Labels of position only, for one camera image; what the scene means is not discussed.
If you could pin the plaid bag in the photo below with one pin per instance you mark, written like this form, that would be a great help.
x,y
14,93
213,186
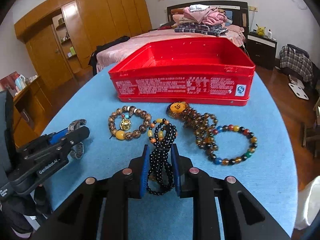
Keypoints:
x,y
297,60

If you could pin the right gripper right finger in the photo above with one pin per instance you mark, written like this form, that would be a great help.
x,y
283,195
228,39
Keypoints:
x,y
222,208

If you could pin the silver metal wristwatch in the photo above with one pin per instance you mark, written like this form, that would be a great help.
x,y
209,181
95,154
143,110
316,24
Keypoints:
x,y
77,149

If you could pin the wooden side cabinet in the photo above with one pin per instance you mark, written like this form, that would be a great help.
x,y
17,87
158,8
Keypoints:
x,y
33,109

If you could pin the white bathroom scale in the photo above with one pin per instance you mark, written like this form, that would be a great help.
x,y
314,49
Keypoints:
x,y
299,92

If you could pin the red metal tin box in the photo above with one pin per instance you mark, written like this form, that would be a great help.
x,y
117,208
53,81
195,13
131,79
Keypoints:
x,y
195,70

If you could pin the yellow pikachu toy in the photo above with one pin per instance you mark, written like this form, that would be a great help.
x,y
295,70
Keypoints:
x,y
260,30

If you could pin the white kettle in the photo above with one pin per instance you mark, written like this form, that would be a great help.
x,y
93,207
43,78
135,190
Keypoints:
x,y
20,81

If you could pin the dark wooden headboard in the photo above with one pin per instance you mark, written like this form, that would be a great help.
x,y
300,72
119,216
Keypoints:
x,y
239,11

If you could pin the white bottle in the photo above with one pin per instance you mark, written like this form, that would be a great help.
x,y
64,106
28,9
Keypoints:
x,y
269,34

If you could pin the wooden wardrobe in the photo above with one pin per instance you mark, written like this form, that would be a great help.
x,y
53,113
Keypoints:
x,y
79,26

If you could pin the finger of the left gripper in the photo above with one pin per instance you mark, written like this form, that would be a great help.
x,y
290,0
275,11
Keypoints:
x,y
55,137
80,134

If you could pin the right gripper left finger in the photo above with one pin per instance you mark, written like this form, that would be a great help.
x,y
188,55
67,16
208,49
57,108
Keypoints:
x,y
99,208

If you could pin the dark bedside table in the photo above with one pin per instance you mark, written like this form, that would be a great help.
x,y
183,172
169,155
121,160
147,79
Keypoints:
x,y
261,50

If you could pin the wooden door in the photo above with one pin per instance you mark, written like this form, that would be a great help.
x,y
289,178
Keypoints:
x,y
47,59

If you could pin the pile of folded clothes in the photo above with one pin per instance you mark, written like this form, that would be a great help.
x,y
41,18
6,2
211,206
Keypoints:
x,y
201,19

